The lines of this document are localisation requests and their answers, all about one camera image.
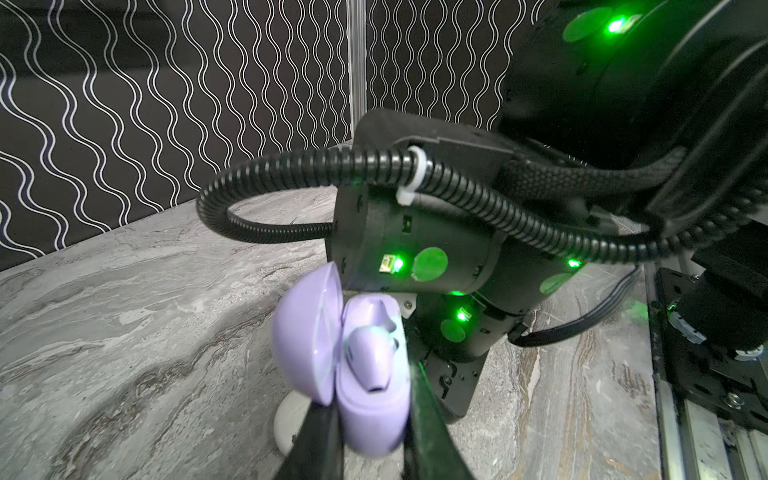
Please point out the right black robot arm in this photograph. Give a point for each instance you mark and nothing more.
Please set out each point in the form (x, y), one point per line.
(629, 132)

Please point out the white earbud charging case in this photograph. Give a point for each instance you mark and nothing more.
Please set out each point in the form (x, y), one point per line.
(288, 420)

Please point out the purple earbud charging case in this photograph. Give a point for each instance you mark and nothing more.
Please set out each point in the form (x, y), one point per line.
(311, 325)

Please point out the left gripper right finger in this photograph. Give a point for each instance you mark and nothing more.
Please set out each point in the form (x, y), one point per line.
(428, 449)

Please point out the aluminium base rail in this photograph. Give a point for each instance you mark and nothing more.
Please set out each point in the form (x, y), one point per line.
(711, 425)

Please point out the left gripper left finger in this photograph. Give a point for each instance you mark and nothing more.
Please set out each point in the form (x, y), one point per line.
(318, 452)

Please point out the purple earbud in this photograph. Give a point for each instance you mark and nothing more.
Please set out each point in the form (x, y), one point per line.
(370, 352)

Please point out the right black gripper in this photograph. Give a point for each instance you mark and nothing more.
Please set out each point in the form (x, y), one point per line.
(437, 334)

